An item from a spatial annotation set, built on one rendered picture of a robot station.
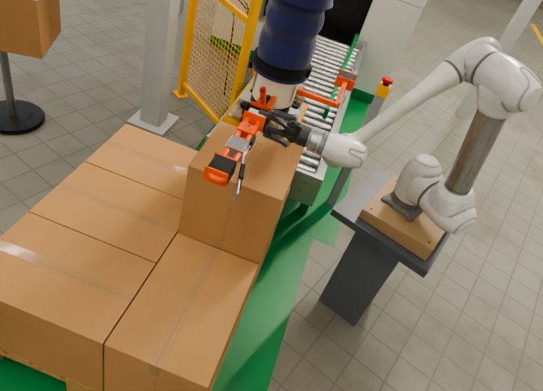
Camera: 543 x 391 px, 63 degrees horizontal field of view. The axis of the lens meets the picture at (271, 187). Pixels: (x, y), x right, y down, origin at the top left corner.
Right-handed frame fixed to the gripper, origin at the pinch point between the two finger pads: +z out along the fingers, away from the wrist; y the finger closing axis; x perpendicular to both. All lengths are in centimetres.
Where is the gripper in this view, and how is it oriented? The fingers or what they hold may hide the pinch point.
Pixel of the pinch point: (256, 118)
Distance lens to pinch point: 160.9
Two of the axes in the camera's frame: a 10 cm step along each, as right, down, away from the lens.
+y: -2.4, 7.3, 6.4
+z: -9.3, -3.5, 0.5
